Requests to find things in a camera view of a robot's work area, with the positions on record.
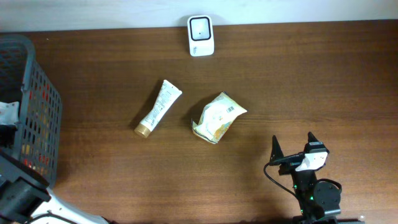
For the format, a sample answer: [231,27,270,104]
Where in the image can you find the white barcode scanner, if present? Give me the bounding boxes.
[187,15,215,57]

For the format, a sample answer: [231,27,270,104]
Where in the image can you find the white tube gold cap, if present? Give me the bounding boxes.
[134,80,182,138]

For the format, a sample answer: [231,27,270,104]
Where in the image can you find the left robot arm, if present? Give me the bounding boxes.
[1,151,111,224]

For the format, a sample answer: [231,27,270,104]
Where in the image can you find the dark grey mesh basket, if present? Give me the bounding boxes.
[1,34,62,187]

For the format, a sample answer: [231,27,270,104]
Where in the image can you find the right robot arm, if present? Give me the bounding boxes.
[264,133,342,223]

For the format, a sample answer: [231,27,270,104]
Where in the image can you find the yellow white snack bag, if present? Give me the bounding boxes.
[192,91,248,144]

